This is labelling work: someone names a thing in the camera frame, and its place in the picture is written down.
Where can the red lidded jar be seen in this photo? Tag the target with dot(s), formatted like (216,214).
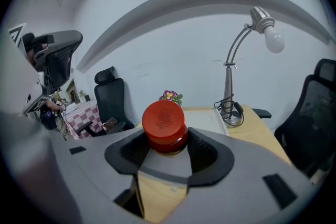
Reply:
(162,118)

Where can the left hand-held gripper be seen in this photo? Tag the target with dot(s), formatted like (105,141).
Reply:
(31,102)

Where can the small green potted plant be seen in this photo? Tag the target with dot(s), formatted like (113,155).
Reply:
(82,94)

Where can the black office chair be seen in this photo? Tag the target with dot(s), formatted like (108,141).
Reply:
(113,97)
(315,118)

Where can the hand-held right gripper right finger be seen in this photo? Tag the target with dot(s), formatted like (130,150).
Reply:
(236,186)

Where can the yellow wooden table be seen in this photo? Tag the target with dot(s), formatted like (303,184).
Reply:
(252,133)

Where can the red white checkered tablecloth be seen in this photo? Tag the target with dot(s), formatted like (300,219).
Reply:
(84,115)

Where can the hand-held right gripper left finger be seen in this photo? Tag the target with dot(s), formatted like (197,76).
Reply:
(99,170)

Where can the silver desk lamp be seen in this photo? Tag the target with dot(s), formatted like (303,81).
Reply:
(228,86)

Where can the brown bag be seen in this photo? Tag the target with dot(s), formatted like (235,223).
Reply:
(110,123)

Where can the purple yellow flower plant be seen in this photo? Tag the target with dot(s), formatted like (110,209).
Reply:
(170,96)

